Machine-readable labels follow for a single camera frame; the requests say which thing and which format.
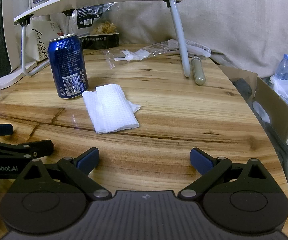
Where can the grey-green tube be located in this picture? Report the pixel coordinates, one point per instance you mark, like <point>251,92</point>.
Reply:
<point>199,76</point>

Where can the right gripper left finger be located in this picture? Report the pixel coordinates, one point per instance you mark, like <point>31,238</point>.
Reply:
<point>76,171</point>

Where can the white paper towel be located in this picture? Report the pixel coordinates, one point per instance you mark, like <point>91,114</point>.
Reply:
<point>109,109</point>

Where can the clear snack bag black label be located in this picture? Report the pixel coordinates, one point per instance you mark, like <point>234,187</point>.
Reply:
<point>96,19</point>

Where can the cardboard box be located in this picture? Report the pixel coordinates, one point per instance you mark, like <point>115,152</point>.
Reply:
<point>268,107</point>

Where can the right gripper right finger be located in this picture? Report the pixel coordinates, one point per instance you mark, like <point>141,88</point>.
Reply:
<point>214,171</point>

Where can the clear plastic wrapper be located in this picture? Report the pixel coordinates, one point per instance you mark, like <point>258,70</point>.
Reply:
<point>118,57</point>

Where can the blue Pepsi can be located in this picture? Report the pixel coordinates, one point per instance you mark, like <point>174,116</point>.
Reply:
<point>66,59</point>

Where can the white fresh bread paper bag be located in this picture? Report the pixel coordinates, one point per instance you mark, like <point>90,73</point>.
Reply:
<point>38,36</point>

